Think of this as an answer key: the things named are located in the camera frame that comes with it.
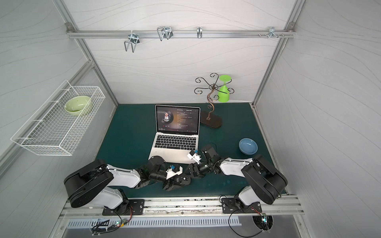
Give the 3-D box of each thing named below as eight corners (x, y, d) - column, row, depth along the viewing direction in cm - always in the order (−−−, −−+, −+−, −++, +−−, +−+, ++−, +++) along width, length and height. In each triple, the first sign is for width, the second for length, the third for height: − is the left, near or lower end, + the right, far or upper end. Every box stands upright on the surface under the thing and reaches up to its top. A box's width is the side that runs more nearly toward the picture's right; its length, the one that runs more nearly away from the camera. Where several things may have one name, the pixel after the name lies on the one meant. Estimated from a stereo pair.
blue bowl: (241, 154, 94) (242, 152, 91) (237, 140, 100) (239, 138, 98) (257, 154, 94) (259, 152, 91) (253, 140, 100) (255, 138, 98)
